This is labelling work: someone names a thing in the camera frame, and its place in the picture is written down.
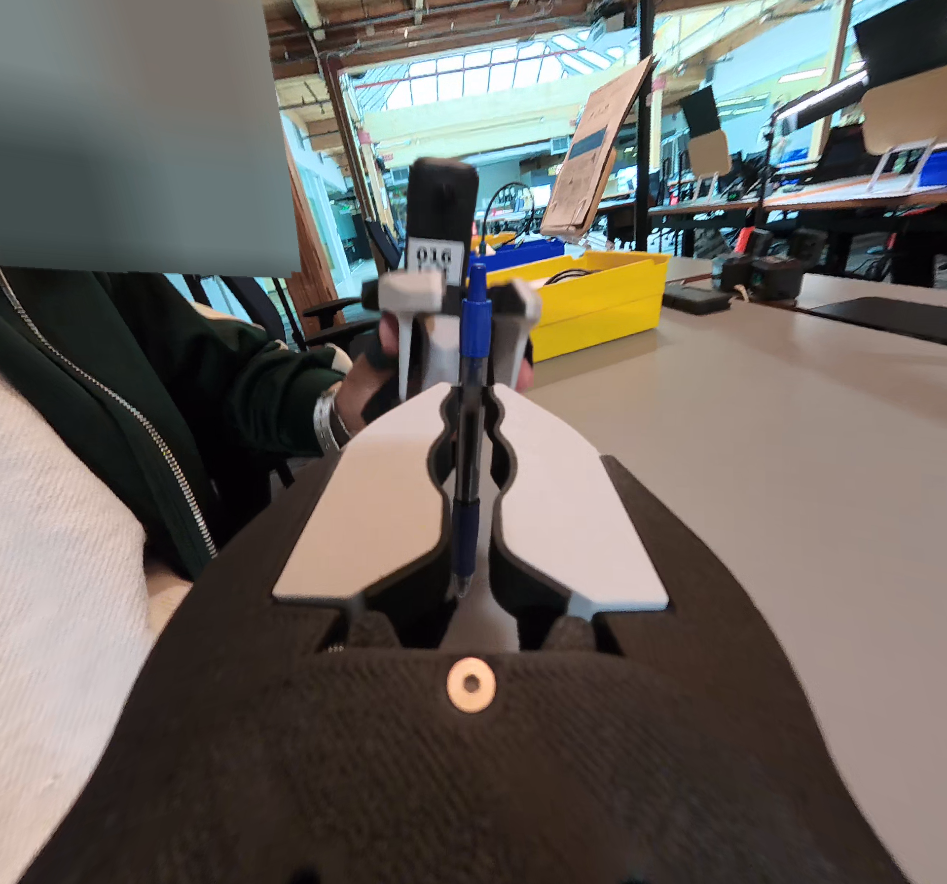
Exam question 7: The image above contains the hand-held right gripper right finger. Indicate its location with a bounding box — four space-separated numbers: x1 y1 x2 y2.
488 383 672 624

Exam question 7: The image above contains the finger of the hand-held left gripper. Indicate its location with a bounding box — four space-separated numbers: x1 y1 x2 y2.
487 277 545 389
377 272 450 404

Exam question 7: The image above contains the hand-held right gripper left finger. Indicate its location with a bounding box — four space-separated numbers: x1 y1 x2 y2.
271 383 455 601

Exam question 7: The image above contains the blue gel pen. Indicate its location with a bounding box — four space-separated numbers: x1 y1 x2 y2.
450 262 493 598

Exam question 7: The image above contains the yellow plastic bin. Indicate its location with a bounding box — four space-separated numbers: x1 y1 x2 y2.
484 251 670 365

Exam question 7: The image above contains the person's left forearm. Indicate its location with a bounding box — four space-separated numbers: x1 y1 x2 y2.
222 340 349 471

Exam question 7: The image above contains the grey desk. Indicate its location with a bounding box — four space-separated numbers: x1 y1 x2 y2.
281 255 947 884

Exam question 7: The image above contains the person's left hand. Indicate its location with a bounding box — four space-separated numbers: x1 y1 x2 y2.
340 316 404 450

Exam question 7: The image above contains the blue plastic bin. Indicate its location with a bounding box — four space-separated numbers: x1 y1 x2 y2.
473 236 567 271

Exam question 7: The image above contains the black office chair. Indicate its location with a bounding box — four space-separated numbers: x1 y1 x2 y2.
181 273 386 352

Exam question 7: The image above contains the silver wristwatch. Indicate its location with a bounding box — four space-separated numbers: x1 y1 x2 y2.
312 388 353 454

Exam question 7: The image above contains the cardboard sheet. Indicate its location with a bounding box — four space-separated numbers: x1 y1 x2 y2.
539 55 656 237

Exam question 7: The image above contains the black flat box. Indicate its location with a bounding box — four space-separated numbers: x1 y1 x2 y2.
662 286 733 315

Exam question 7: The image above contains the small stand with tan board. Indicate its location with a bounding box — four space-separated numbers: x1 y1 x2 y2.
679 85 733 200

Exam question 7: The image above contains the black pole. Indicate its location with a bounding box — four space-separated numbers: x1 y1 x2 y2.
632 0 659 252

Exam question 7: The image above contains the dark green zip jacket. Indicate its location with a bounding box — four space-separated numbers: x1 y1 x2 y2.
0 266 356 582

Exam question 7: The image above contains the cream white shirt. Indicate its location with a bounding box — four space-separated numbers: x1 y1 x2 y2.
0 373 195 884

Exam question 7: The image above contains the black flat pad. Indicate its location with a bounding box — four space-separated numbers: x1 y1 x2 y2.
806 297 947 345

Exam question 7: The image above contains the large stand with tan board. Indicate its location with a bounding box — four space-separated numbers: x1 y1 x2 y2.
853 0 947 193

